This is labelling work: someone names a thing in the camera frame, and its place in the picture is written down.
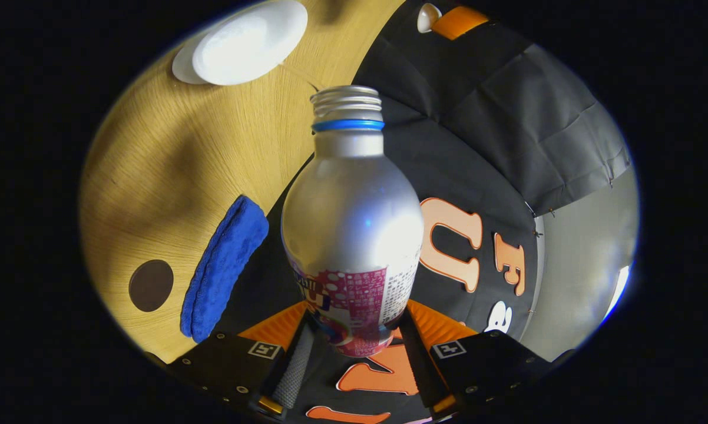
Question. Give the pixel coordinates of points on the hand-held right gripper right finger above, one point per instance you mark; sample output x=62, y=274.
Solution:
x=423, y=368

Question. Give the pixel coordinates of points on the dark brown round coaster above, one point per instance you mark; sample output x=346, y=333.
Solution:
x=151, y=285

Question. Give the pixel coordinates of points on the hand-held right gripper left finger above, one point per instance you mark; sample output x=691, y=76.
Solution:
x=295, y=368

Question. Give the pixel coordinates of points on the silver water bottle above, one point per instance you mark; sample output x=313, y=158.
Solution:
x=354, y=224

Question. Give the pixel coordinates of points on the blue folded towel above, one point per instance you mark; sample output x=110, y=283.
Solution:
x=224, y=265

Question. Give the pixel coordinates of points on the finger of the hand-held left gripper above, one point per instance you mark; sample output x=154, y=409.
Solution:
x=459, y=22

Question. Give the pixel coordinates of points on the white teacup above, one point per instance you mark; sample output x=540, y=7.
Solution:
x=248, y=44

